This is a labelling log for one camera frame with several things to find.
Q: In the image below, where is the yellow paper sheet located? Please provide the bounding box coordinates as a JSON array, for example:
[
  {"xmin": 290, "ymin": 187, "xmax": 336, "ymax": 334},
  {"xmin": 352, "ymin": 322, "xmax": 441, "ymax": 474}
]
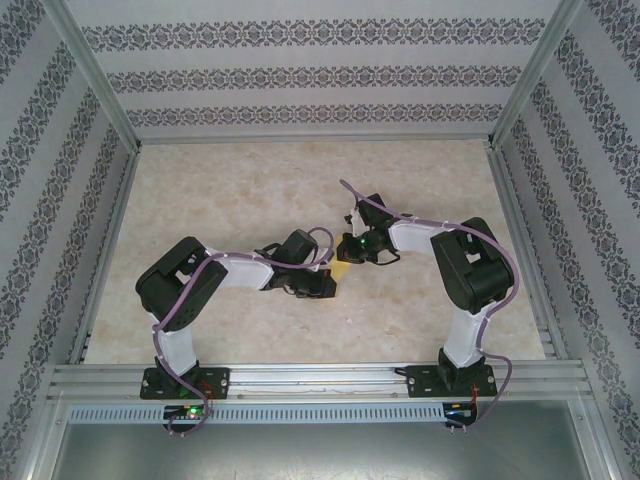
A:
[{"xmin": 324, "ymin": 231, "xmax": 354, "ymax": 301}]

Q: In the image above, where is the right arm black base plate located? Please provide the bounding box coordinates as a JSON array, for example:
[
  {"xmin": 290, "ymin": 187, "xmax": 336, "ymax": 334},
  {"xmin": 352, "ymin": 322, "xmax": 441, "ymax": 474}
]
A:
[{"xmin": 407, "ymin": 364, "xmax": 499, "ymax": 400}]

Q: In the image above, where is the grey metal sheet panel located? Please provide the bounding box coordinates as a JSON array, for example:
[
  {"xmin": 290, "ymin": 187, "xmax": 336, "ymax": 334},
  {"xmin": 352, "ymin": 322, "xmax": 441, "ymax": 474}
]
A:
[{"xmin": 49, "ymin": 422, "xmax": 611, "ymax": 480}]

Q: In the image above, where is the aluminium side rail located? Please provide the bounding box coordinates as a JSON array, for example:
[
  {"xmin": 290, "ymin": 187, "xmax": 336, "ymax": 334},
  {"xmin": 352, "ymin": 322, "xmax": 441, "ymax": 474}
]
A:
[
  {"xmin": 487, "ymin": 144, "xmax": 569, "ymax": 361},
  {"xmin": 67, "ymin": 144, "xmax": 146, "ymax": 364}
]

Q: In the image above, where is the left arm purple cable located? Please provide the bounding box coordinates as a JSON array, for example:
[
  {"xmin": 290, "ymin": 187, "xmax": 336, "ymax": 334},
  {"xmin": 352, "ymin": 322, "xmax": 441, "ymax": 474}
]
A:
[{"xmin": 152, "ymin": 227, "xmax": 335, "ymax": 437}]

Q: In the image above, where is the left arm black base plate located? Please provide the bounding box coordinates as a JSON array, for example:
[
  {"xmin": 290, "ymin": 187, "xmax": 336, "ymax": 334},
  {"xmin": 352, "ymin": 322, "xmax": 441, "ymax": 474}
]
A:
[{"xmin": 141, "ymin": 367, "xmax": 231, "ymax": 401}]

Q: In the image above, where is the aluminium mounting rail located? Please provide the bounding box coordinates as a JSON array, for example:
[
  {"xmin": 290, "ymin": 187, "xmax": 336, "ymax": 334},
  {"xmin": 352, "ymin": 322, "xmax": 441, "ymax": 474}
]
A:
[{"xmin": 47, "ymin": 362, "xmax": 591, "ymax": 401}]

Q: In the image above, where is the aluminium frame post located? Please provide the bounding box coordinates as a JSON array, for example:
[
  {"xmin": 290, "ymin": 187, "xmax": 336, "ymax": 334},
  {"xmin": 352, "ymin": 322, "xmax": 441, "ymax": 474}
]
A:
[
  {"xmin": 486, "ymin": 0, "xmax": 587, "ymax": 151},
  {"xmin": 42, "ymin": 0, "xmax": 145, "ymax": 151}
]

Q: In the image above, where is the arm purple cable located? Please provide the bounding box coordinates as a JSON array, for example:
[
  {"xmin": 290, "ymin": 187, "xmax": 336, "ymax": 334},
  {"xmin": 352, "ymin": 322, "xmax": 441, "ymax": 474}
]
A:
[
  {"xmin": 152, "ymin": 227, "xmax": 335, "ymax": 437},
  {"xmin": 339, "ymin": 179, "xmax": 516, "ymax": 434}
]

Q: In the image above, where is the slotted grey cable duct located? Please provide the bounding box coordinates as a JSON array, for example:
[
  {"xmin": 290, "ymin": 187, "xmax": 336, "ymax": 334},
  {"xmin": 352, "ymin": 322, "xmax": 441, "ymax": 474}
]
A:
[{"xmin": 67, "ymin": 402, "xmax": 479, "ymax": 426}]

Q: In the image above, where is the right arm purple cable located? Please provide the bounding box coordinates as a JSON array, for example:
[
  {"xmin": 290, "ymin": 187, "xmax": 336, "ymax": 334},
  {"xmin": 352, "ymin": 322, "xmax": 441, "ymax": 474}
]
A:
[{"xmin": 339, "ymin": 179, "xmax": 516, "ymax": 434}]

